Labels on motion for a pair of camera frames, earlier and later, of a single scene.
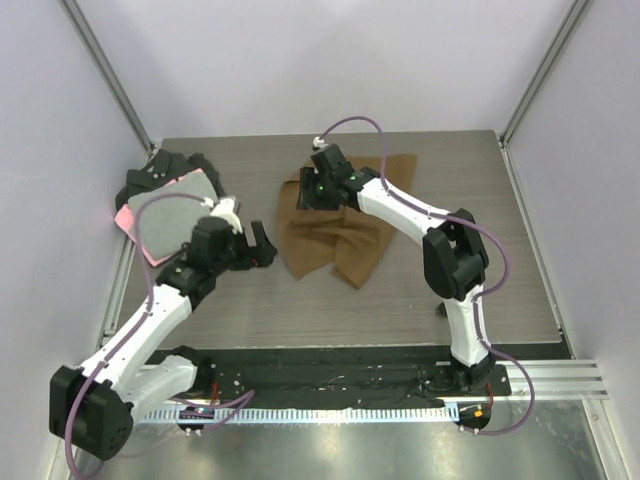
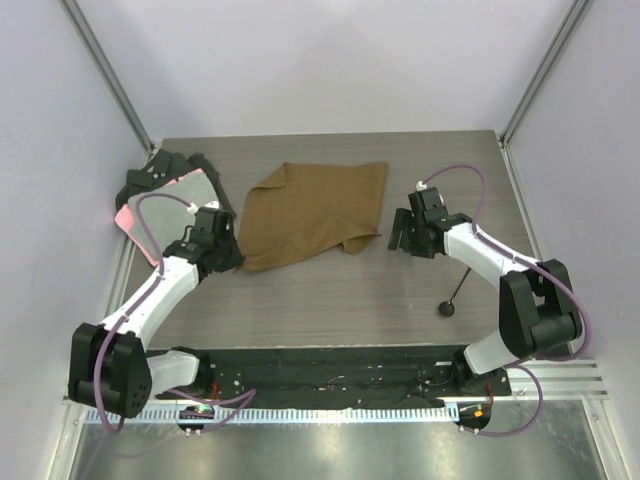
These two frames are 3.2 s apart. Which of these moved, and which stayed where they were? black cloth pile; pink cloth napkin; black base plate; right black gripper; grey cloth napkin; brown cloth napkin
Moved: right black gripper; brown cloth napkin
Stayed: grey cloth napkin; black cloth pile; pink cloth napkin; black base plate
